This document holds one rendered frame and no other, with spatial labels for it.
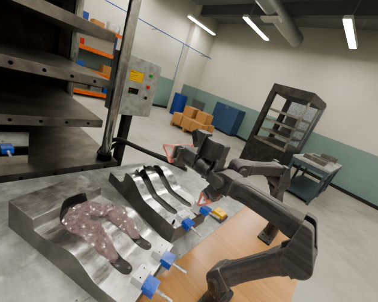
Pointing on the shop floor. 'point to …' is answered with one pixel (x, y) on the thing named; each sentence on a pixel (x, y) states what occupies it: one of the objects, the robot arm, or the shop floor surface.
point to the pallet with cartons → (192, 120)
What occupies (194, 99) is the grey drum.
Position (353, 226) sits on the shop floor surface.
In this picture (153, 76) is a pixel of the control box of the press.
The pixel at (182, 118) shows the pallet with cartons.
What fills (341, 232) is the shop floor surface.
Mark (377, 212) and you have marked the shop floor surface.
